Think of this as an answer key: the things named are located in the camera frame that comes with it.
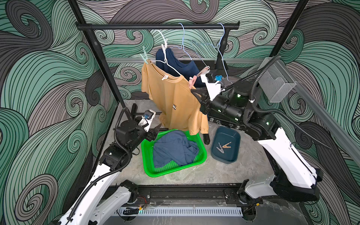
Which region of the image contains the dark teal plastic bin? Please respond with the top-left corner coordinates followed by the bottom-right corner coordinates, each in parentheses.
top-left (211, 127), bottom-right (241, 164)

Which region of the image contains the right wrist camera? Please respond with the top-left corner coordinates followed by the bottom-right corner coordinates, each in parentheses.
top-left (200, 74), bottom-right (225, 101)

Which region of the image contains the black case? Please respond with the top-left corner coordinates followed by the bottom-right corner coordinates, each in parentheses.
top-left (208, 111), bottom-right (247, 130)

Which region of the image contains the white grey clothespin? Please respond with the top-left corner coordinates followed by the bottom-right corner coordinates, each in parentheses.
top-left (216, 143), bottom-right (225, 154)

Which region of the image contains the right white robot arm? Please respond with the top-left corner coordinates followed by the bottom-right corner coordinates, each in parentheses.
top-left (189, 55), bottom-right (323, 202)

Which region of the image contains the light blue t-shirt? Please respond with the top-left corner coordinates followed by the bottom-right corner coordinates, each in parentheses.
top-left (153, 130), bottom-right (199, 168)

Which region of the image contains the dark navy t-shirt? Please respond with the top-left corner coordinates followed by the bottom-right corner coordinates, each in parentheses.
top-left (156, 48), bottom-right (200, 80)

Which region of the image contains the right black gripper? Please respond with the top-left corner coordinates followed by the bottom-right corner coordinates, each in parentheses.
top-left (193, 87), bottom-right (244, 124)

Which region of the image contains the white wire hanger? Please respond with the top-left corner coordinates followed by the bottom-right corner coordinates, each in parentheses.
top-left (155, 30), bottom-right (182, 76)

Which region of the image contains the black clothes rack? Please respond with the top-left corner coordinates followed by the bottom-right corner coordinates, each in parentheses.
top-left (76, 22), bottom-right (240, 108)

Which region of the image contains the pink white clothespin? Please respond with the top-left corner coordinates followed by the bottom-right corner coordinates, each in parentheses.
top-left (196, 66), bottom-right (210, 77)

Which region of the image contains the green plastic basket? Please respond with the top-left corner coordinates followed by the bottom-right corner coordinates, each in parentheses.
top-left (141, 129), bottom-right (207, 177)

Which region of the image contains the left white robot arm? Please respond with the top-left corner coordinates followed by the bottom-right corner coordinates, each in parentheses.
top-left (51, 107), bottom-right (161, 225)

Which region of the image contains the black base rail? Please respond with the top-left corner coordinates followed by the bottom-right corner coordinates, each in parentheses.
top-left (95, 182), bottom-right (282, 207)

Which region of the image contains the white slotted cable duct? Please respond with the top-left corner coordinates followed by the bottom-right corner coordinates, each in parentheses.
top-left (130, 206), bottom-right (243, 217)

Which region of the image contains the light blue wire hanger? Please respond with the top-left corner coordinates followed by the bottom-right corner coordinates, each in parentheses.
top-left (191, 22), bottom-right (233, 84)

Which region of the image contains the tan yellow t-shirt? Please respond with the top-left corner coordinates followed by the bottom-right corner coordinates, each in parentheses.
top-left (141, 60), bottom-right (209, 135)

